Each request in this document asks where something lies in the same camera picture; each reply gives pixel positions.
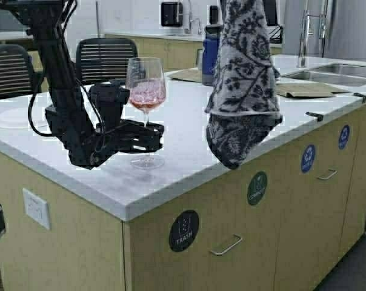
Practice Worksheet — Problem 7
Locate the far black counter clip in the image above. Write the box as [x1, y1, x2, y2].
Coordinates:
[353, 92, 366, 104]

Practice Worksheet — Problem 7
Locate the blue recycling sticker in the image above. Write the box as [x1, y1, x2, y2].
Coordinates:
[301, 144, 316, 173]
[338, 124, 351, 150]

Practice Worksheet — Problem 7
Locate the white plate on island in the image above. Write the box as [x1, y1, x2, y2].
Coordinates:
[0, 107, 48, 129]

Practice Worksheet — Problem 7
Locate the chrome spring kitchen faucet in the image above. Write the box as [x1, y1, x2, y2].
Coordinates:
[184, 0, 202, 36]

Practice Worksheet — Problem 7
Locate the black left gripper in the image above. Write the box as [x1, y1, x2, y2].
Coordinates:
[68, 119, 165, 170]

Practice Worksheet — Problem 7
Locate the black counter clip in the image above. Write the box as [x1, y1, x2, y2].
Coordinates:
[353, 92, 366, 104]
[305, 112, 324, 122]

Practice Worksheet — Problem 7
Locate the grey floral patterned cloth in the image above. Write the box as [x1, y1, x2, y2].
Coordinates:
[205, 1, 283, 170]

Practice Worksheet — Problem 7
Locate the black paper towel dispenser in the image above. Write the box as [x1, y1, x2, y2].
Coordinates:
[161, 1, 183, 27]

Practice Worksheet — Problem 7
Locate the blue insulated water bottle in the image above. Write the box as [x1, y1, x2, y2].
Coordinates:
[202, 24, 223, 86]

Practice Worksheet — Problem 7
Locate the black trash sticker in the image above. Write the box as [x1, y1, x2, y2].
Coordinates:
[169, 210, 199, 253]

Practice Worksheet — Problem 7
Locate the far blue recycling sticker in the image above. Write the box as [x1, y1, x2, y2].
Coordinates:
[338, 124, 351, 150]

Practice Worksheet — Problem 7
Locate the recycling drawer metal handle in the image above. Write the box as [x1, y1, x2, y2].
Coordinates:
[317, 169, 338, 181]

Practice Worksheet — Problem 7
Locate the tan placemat behind bottle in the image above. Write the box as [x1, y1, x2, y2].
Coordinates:
[168, 68, 202, 83]

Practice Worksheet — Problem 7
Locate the black wall soap dispenser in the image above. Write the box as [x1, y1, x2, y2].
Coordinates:
[208, 5, 219, 25]

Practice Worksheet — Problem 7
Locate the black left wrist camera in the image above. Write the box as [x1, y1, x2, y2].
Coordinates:
[89, 79, 130, 131]

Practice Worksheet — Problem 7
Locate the near blue recycling sticker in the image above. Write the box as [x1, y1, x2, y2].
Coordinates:
[301, 144, 316, 173]

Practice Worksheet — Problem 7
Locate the black mesh chair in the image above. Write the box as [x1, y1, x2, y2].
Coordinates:
[0, 44, 42, 100]
[76, 38, 138, 85]

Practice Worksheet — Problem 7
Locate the near black counter clip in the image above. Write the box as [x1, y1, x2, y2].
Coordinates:
[305, 112, 324, 122]

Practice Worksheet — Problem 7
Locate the white island side outlet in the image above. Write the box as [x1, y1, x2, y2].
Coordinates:
[22, 188, 51, 230]

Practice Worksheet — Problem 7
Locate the wine glass with red liquid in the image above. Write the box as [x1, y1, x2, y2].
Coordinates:
[124, 56, 167, 170]

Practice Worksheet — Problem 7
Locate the left black mesh chair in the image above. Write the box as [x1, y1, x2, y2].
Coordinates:
[0, 44, 42, 100]

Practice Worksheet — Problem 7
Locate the trash drawer metal handle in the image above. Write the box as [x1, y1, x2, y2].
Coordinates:
[209, 234, 244, 257]

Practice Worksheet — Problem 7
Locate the green compost sticker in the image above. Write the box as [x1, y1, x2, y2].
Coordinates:
[247, 171, 268, 206]

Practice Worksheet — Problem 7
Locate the right black mesh chair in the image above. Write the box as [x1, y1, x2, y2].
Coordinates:
[76, 38, 138, 85]

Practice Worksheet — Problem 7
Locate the island chrome faucet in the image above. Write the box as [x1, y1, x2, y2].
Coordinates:
[296, 0, 330, 69]

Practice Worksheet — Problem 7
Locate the stainless steel refrigerator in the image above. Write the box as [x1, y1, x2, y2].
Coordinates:
[282, 1, 366, 62]

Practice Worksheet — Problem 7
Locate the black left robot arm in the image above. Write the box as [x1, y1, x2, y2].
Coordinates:
[0, 1, 164, 169]

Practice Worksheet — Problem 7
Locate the island stainless double sink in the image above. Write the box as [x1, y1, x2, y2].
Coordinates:
[283, 63, 366, 87]

